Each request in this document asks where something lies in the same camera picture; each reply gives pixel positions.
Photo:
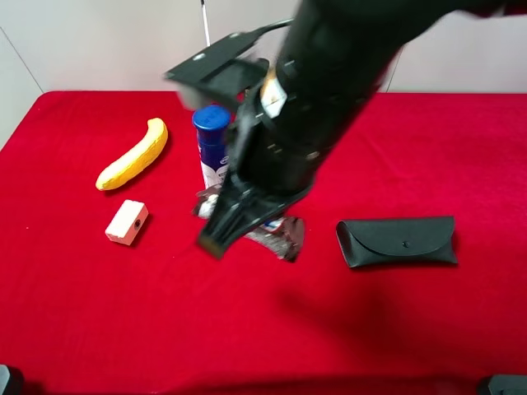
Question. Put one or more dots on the yellow banana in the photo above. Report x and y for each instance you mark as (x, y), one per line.
(137, 159)

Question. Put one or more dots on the black base corner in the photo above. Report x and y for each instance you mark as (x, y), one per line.
(503, 384)
(11, 380)

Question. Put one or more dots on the black base left corner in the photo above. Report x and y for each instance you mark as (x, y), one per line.
(11, 380)

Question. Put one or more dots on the chocolate candy bar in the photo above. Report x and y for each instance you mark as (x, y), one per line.
(284, 236)

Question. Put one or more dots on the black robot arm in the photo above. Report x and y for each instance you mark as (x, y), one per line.
(344, 29)

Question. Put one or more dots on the blue and white bottle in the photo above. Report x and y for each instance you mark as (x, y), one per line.
(211, 124)

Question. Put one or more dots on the white pole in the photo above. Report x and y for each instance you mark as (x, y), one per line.
(205, 22)

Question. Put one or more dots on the black base right corner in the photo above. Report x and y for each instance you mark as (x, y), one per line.
(503, 384)

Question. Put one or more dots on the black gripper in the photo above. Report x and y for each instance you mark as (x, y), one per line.
(285, 129)

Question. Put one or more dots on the black glasses case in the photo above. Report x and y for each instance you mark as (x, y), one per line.
(383, 242)

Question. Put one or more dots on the white rectangular block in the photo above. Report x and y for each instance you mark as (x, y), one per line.
(127, 222)

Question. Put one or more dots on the red tablecloth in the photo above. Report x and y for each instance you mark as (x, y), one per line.
(83, 314)

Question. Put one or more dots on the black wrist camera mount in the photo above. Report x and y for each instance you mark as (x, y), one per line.
(220, 72)

